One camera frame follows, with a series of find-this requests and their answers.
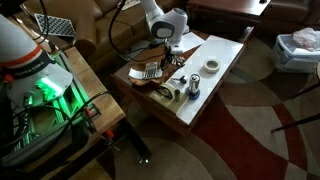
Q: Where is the green tape dispenser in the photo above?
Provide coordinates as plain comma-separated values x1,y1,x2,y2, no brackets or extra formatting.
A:
148,82,190,116

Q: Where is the black power cable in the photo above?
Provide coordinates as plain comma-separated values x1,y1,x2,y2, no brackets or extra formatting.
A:
0,90,113,152

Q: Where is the large white board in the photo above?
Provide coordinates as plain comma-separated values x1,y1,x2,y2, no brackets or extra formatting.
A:
165,34,246,127

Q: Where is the dark brown sofa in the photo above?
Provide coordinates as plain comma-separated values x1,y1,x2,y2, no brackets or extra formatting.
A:
262,0,320,28

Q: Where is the blue tape roll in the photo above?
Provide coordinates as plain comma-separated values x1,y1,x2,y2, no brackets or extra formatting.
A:
184,87,202,101

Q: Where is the silver metal cylinder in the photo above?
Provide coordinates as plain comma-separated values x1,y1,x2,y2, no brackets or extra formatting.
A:
188,73,201,95

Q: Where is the clear plastic storage bin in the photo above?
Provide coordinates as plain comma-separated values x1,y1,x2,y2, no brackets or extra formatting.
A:
271,27,320,75

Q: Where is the small white note paper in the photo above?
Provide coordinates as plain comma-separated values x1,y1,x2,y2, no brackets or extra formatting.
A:
127,67,145,81

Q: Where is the light wooden stand table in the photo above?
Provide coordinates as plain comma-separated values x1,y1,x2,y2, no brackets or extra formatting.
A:
19,45,153,180

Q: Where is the white paper sheet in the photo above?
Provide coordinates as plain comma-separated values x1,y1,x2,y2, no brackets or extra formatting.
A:
181,31,206,54

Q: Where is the black white checkerboard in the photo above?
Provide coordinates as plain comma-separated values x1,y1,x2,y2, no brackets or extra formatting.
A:
33,12,77,38

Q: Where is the small dark cylinder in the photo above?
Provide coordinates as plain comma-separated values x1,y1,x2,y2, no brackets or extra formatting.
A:
173,89,182,103

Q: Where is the small white flat item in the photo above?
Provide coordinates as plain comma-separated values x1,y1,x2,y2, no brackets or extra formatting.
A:
120,0,142,11

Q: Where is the tan leather sofa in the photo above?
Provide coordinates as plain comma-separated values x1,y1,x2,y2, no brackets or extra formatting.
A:
19,0,188,73

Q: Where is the brown wooden coffee table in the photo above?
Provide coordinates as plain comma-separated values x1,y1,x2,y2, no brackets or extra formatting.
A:
110,29,248,137

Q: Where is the white plastic bag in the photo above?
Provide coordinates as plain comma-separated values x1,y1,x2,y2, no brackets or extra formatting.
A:
292,26,320,52

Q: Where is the patterned area rug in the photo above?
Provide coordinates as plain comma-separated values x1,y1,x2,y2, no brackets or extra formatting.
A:
68,31,320,180

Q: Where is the black loop tool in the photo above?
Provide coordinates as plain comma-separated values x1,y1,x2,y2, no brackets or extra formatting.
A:
156,84,175,101

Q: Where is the dark lift-top table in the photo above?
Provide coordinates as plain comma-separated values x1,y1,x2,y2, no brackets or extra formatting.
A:
185,0,273,44

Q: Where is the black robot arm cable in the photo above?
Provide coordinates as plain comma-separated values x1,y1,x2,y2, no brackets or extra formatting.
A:
108,0,168,64

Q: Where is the aluminium frame robot mount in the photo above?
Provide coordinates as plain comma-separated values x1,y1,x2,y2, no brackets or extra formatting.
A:
0,49,102,168

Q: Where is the white masking tape roll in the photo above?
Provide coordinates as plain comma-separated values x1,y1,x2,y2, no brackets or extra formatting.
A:
202,58,222,75

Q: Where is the red handled clamp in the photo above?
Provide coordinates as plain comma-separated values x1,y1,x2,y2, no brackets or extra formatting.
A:
102,129,120,152
82,106,98,134

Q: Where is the grey calculator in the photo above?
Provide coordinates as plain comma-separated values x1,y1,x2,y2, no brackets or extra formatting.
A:
142,61,164,81

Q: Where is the robot gripper body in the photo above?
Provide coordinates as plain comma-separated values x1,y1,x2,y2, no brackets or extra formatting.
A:
165,36,186,56

